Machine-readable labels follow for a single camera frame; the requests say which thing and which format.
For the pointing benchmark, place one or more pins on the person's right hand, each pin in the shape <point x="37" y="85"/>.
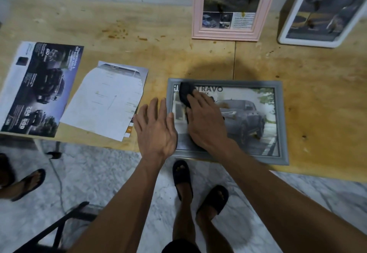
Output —
<point x="206" y="124"/>

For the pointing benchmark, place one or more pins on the person's left hand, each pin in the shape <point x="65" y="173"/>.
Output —
<point x="156" y="138"/>

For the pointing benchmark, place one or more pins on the person's left middle finger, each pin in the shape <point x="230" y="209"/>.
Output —
<point x="153" y="109"/>

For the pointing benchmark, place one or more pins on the person's right little finger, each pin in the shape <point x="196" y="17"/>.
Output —
<point x="222" y="118"/>

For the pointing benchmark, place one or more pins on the person's right thumb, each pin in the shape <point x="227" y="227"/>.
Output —
<point x="188" y="116"/>

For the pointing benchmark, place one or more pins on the person's left little finger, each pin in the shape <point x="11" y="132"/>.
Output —
<point x="137" y="122"/>

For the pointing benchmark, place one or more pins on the person's left thumb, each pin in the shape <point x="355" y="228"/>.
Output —
<point x="171" y="122"/>

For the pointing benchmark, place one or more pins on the person's right middle finger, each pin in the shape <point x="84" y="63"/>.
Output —
<point x="204" y="99"/>

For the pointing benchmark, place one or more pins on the black cleaning cloth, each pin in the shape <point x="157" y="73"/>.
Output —
<point x="185" y="89"/>

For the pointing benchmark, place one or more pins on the grey picture frame with car print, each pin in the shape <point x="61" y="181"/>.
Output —
<point x="252" y="118"/>

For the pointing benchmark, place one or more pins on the person's left forearm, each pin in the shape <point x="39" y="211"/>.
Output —
<point x="123" y="209"/>

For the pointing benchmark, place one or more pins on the person's right forearm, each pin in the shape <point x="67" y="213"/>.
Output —
<point x="286" y="204"/>

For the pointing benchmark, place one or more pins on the white paper sheet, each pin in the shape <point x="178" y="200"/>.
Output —
<point x="103" y="104"/>

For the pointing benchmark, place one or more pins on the printed paper with orange tab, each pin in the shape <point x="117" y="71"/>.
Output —
<point x="134" y="71"/>

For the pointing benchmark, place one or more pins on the black left slipper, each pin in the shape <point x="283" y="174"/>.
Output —
<point x="181" y="179"/>

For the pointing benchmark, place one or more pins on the black slipper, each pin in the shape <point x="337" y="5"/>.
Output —
<point x="213" y="198"/>
<point x="181" y="179"/>

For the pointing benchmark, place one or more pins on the black right slipper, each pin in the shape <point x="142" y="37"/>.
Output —
<point x="213" y="198"/>

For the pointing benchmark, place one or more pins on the black table leg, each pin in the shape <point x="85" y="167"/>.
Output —
<point x="54" y="151"/>

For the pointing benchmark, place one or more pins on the person's left leg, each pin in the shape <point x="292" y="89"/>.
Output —
<point x="183" y="218"/>

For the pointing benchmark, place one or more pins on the person's leg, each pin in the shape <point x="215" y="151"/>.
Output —
<point x="213" y="232"/>
<point x="183" y="218"/>

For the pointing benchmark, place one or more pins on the dark car brochure page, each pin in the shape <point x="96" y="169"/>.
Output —
<point x="40" y="89"/>

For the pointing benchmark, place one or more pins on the person's right leg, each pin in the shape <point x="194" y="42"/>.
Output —
<point x="213" y="232"/>

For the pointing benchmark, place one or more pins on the black flip-flop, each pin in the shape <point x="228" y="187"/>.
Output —
<point x="31" y="182"/>

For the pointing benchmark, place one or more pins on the black shorts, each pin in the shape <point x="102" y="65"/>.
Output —
<point x="180" y="247"/>

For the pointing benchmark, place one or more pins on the black metal stand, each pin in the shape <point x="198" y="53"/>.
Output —
<point x="57" y="230"/>

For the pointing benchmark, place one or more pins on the pink picture frame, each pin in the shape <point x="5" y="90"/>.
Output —
<point x="232" y="6"/>

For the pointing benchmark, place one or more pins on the white picture frame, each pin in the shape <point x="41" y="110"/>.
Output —
<point x="321" y="9"/>

